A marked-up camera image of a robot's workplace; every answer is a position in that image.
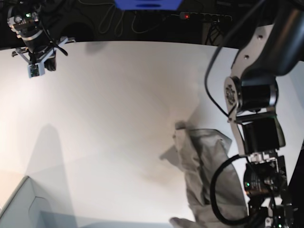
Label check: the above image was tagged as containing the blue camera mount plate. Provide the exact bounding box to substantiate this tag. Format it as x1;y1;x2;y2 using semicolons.
114;0;182;10

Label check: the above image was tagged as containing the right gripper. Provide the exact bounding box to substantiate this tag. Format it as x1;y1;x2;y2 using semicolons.
11;36;76;79

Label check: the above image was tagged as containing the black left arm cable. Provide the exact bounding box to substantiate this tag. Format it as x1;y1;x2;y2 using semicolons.
204;0;264;225

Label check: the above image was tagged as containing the beige t-shirt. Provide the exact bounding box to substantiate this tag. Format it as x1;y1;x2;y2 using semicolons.
161;121;247;228

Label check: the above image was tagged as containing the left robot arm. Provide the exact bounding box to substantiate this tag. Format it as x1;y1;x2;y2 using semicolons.
224;0;304;228

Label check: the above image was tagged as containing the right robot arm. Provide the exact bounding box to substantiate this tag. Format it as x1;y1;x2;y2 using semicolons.
7;0;75;78

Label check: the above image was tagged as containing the black power strip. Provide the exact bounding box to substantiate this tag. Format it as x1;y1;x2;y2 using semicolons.
179;12;233;23

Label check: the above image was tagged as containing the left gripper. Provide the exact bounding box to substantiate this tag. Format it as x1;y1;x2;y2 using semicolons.
247;196;295;228

